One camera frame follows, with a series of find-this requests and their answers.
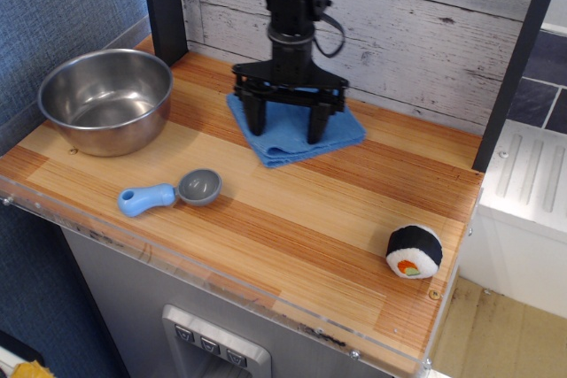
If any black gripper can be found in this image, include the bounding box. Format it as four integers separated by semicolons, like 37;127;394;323
232;37;348;144

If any blue cloth napkin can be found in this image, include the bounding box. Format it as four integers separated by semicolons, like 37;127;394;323
226;94;366;168

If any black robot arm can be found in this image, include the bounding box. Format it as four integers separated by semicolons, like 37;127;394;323
233;0;348;144

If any plush sushi roll toy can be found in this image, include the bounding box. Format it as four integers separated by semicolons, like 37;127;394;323
385;224;443;280

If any blue grey ice cream scoop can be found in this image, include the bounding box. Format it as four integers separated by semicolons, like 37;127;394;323
117;168;222;217

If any stainless steel bowl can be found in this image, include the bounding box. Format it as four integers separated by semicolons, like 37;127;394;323
37;49;174;157

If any clear acrylic table edge guard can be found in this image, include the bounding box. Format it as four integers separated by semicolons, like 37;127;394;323
1;168;482;377

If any silver dispenser panel with buttons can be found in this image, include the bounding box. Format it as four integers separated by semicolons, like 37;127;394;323
162;305;272;377

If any white ridged cabinet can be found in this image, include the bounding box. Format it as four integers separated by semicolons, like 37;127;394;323
460;120;566;317

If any yellow object at corner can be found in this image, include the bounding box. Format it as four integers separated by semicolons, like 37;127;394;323
11;361;55;378

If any black left frame post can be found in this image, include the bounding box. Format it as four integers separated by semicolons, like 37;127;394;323
146;0;188;66

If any black frame post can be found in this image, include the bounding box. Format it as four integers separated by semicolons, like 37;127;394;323
472;0;551;173
146;0;188;66

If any black right frame post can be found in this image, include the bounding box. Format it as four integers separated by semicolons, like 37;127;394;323
472;0;551;173

